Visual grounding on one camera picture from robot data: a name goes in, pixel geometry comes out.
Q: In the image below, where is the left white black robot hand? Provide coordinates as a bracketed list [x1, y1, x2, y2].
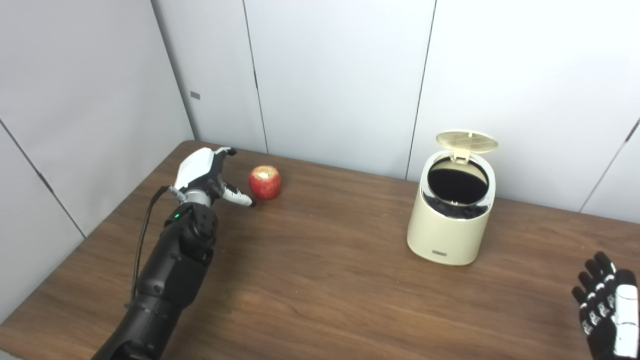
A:
[173, 146, 257, 208]

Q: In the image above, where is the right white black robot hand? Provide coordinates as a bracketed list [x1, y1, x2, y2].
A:
[572, 251, 640, 360]

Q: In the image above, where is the cream round bin lid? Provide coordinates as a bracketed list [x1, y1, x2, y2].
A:
[435, 130, 499, 164]

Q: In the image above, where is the cream-colored desktop bin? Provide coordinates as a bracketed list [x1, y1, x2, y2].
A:
[406, 130, 499, 266]

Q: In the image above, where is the red apple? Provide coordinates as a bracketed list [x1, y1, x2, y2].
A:
[249, 165, 282, 201]

